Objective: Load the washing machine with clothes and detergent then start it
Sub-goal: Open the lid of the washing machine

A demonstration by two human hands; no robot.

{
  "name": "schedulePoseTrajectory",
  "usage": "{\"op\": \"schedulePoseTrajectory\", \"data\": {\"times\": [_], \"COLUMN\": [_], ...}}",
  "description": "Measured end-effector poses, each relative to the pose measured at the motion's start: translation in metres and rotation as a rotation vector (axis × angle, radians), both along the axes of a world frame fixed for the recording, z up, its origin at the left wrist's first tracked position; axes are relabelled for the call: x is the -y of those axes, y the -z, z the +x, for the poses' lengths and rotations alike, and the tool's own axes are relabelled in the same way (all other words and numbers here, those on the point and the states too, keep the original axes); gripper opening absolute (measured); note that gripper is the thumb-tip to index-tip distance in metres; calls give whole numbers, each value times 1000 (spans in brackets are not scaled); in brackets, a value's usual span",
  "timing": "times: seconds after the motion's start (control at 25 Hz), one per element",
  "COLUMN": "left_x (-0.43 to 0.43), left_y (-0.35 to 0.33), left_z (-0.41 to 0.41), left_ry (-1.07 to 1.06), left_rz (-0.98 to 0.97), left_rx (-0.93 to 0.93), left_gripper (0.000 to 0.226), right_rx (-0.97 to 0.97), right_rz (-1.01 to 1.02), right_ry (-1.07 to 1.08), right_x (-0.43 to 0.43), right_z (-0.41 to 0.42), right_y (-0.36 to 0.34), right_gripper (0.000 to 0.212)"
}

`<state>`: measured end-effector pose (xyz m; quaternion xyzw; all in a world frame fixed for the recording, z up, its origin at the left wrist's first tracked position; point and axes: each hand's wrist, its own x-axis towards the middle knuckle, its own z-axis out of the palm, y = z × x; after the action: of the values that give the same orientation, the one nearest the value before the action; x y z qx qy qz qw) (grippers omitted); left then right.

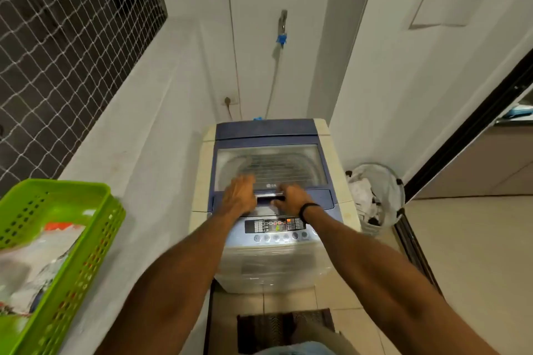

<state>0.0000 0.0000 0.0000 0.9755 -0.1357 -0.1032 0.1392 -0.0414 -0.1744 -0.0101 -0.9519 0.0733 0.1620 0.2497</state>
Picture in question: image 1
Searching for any blue scrubbing brush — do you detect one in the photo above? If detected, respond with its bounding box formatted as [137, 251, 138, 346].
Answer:
[504, 105, 533, 119]

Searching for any person's left hand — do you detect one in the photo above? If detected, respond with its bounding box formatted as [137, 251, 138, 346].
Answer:
[220, 174, 258, 218]

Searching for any white and blue washing machine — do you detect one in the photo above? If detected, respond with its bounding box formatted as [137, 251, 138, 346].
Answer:
[188, 118, 362, 294]

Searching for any white mesh laundry basket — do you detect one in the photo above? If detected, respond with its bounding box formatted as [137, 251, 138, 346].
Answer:
[345, 163, 406, 237]

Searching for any white window safety net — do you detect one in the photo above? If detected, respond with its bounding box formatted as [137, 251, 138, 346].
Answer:
[0, 0, 168, 197]

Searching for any person's right forearm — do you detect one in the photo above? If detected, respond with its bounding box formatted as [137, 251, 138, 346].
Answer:
[306, 205, 500, 355]

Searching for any green plastic basket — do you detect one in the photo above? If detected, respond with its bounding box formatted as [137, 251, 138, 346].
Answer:
[0, 179, 127, 355]

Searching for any person's left forearm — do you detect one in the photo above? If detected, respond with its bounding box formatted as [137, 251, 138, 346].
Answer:
[94, 209, 255, 355]

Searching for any beige kitchen cabinet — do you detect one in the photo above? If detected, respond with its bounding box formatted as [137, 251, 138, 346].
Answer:
[416, 124, 533, 200]

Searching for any colourful printed shirt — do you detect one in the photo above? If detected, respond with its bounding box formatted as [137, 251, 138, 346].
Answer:
[254, 340, 338, 355]

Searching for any black sliding door frame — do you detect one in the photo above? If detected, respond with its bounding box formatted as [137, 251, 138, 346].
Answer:
[393, 49, 533, 297]

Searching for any detergent powder packet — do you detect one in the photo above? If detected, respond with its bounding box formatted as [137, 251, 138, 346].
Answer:
[0, 221, 86, 318]

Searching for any stainless steel sink counter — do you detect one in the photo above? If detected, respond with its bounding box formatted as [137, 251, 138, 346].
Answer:
[495, 114, 533, 126]

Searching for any dark patterned floor mat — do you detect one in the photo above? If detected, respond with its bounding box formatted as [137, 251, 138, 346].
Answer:
[236, 308, 336, 354]

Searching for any black wristband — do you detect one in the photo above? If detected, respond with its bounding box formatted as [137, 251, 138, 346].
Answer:
[299, 202, 320, 225]

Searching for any person's right hand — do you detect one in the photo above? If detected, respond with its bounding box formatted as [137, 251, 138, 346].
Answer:
[270, 183, 317, 219]

